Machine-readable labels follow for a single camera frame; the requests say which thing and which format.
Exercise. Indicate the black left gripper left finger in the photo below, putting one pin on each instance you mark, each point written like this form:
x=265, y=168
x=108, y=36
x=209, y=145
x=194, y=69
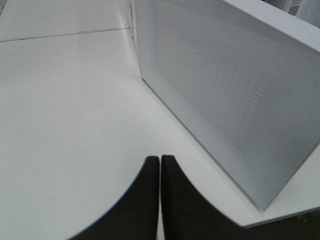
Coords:
x=135, y=215

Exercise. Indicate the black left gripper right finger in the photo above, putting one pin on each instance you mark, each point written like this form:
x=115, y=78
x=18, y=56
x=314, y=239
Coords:
x=186, y=214

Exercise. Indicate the white microwave oven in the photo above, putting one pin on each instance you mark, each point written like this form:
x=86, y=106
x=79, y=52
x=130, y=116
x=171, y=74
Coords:
x=225, y=87

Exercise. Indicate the white microwave door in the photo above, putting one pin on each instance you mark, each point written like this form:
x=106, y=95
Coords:
x=225, y=100

